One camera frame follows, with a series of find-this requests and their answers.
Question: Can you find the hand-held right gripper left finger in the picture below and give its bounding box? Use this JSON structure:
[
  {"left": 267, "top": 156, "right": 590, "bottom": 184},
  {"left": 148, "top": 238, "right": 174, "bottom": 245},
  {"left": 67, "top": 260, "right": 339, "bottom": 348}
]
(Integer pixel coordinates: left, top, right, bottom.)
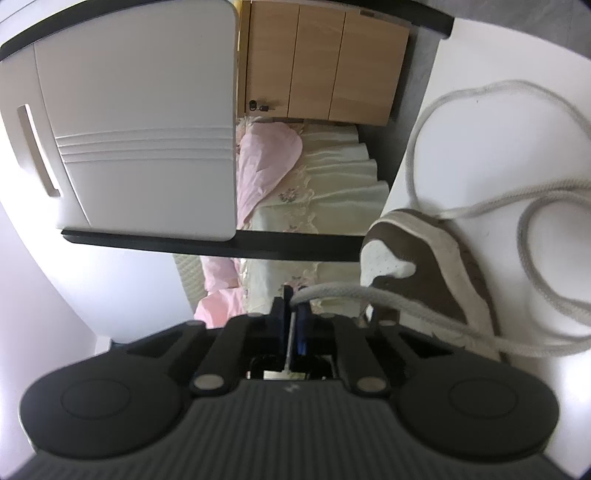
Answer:
[{"left": 124, "top": 285, "right": 294, "bottom": 397}]

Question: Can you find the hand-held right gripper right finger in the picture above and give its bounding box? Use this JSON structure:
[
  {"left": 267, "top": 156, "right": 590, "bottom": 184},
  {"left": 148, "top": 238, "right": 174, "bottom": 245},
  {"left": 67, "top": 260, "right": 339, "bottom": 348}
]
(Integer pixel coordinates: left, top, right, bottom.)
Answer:
[{"left": 297, "top": 300, "right": 459, "bottom": 397}]

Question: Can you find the brown and white sneaker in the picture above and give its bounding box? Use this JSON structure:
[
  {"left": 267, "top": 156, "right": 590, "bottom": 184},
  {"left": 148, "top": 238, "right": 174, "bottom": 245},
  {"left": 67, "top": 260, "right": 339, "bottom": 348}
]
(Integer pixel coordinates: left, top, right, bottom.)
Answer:
[{"left": 358, "top": 209, "right": 504, "bottom": 363}]

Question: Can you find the white shoelace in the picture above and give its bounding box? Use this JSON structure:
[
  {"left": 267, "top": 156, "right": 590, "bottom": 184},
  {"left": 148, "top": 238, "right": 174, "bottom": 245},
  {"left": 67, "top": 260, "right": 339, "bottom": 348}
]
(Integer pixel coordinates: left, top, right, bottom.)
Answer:
[{"left": 287, "top": 79, "right": 591, "bottom": 374}]

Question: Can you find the bed with lace bedspread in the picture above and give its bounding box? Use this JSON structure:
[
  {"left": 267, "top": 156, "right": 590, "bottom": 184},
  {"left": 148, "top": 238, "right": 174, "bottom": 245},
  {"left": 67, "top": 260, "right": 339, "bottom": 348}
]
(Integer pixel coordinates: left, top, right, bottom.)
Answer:
[{"left": 173, "top": 115, "right": 391, "bottom": 324}]

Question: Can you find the wooden nightstand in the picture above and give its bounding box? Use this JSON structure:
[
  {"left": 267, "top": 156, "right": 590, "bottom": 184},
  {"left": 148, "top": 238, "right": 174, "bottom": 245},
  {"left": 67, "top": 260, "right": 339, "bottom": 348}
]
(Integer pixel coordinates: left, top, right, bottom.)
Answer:
[{"left": 238, "top": 0, "right": 410, "bottom": 126}]

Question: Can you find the cream chair with black frame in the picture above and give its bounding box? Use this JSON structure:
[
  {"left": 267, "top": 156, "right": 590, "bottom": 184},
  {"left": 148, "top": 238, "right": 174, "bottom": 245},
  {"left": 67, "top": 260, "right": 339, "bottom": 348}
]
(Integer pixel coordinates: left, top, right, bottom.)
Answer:
[{"left": 0, "top": 0, "right": 591, "bottom": 370}]

